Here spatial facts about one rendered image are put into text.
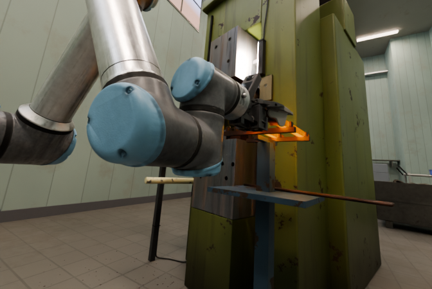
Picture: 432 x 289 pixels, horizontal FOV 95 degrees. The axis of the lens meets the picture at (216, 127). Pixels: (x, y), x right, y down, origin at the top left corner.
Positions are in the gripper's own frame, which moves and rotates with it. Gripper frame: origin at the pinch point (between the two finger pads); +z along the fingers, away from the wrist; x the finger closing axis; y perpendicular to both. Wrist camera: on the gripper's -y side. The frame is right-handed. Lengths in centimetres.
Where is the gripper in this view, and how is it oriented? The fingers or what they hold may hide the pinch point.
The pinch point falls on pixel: (269, 115)
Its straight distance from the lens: 66.7
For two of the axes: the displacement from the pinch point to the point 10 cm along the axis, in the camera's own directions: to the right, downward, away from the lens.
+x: 7.8, -0.7, -6.2
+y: -0.7, 9.8, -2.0
